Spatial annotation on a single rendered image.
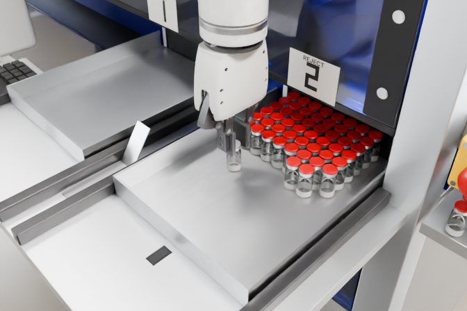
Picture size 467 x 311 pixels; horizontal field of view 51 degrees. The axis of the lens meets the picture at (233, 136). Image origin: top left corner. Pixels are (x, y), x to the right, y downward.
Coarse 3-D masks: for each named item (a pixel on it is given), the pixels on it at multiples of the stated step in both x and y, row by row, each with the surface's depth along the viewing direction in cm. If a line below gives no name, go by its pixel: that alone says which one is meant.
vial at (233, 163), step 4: (236, 152) 70; (240, 152) 71; (228, 156) 71; (232, 156) 70; (236, 156) 71; (240, 156) 71; (228, 160) 71; (232, 160) 71; (236, 160) 71; (240, 160) 72; (228, 164) 72; (232, 164) 71; (236, 164) 71; (240, 164) 72; (228, 168) 72; (232, 168) 72; (236, 168) 72
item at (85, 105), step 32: (160, 32) 105; (96, 64) 97; (128, 64) 100; (160, 64) 100; (192, 64) 100; (32, 96) 89; (64, 96) 89; (96, 96) 89; (128, 96) 89; (160, 96) 89; (192, 96) 83; (64, 128) 81; (96, 128) 81; (128, 128) 76
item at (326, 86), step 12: (300, 60) 68; (312, 60) 66; (288, 72) 70; (300, 72) 69; (312, 72) 67; (324, 72) 66; (336, 72) 64; (288, 84) 71; (300, 84) 70; (312, 84) 68; (324, 84) 66; (336, 84) 65; (324, 96) 67
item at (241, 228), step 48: (192, 144) 75; (144, 192) 69; (192, 192) 69; (240, 192) 69; (288, 192) 69; (336, 192) 69; (192, 240) 57; (240, 240) 62; (288, 240) 62; (240, 288) 53
